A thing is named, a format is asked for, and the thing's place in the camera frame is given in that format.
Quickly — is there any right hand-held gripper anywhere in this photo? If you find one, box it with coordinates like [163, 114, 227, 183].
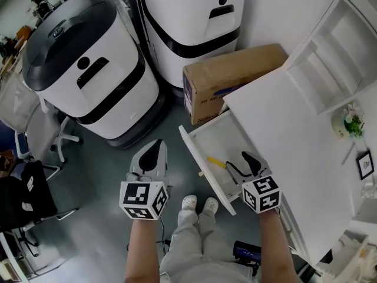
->
[226, 152, 282, 215]

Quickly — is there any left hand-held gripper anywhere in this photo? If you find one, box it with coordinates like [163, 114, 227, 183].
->
[119, 139, 170, 221]

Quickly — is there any yellow-handled screwdriver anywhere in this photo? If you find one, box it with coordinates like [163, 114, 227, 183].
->
[207, 156, 228, 169]

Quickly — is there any white drawer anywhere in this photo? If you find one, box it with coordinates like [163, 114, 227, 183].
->
[178, 110, 267, 217]

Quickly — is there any person's left forearm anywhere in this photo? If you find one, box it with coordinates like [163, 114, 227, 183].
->
[124, 216, 163, 283]

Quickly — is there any person's right forearm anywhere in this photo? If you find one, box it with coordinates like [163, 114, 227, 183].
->
[259, 209, 297, 283]

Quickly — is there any person's right white shoe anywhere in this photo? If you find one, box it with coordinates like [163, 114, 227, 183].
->
[203, 197, 219, 215]

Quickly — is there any person's white shoe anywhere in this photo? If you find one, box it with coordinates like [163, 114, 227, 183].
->
[203, 197, 219, 215]
[181, 195, 197, 212]

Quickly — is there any person's left white shoe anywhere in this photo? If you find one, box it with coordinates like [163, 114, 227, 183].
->
[181, 195, 197, 212]

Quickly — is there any white desk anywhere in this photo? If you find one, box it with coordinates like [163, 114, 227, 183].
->
[222, 43, 377, 269]

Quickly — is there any black box with screen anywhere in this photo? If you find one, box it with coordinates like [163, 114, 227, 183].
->
[233, 240, 262, 267]

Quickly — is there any white black-topped delivery robot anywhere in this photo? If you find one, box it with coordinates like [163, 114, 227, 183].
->
[132, 0, 247, 104]
[22, 0, 173, 150]

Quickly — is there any person's light grey outfit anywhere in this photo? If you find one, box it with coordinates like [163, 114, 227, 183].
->
[158, 208, 260, 283]

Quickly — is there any brown cardboard box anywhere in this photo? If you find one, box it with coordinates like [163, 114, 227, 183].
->
[182, 43, 289, 126]

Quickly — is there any potted plant with flowers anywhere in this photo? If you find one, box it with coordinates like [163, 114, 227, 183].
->
[331, 101, 366, 140]

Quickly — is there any white shelf cabinet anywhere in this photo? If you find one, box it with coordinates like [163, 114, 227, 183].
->
[287, 0, 377, 116]

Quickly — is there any clear glass item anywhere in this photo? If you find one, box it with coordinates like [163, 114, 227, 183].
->
[361, 181, 377, 200]

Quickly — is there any white mesh office chair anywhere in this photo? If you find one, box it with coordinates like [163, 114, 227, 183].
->
[0, 75, 83, 173]

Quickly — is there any black office chair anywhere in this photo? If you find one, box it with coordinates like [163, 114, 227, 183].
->
[0, 159, 79, 232]

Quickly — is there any white storage box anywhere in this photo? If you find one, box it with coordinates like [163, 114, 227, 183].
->
[320, 231, 377, 283]

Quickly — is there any black picture frame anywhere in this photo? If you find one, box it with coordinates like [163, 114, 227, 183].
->
[355, 150, 375, 181]

